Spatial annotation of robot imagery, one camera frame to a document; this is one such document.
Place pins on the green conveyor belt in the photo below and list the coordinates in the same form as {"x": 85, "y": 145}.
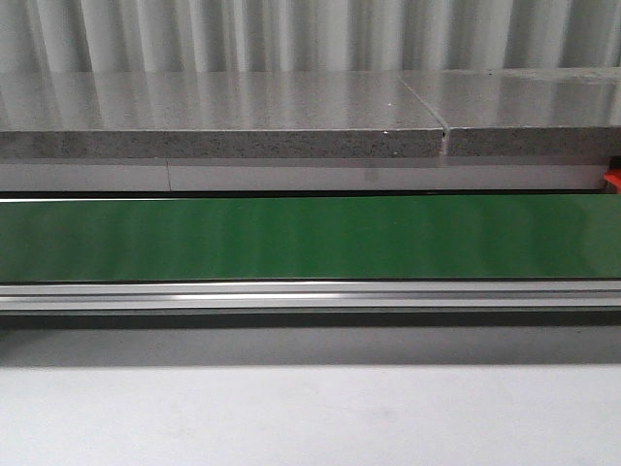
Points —
{"x": 515, "y": 236}

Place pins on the white corrugated curtain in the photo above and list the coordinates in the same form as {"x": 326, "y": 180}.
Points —
{"x": 244, "y": 36}

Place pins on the grey stone slab right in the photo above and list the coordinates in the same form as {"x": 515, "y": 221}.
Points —
{"x": 565, "y": 114}

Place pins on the red plastic tray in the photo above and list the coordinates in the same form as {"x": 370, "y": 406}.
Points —
{"x": 613, "y": 181}

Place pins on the grey stone slab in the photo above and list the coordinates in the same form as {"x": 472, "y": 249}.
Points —
{"x": 565, "y": 114}
{"x": 136, "y": 115}

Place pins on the grey stone slab left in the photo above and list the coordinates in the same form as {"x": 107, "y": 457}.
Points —
{"x": 136, "y": 115}

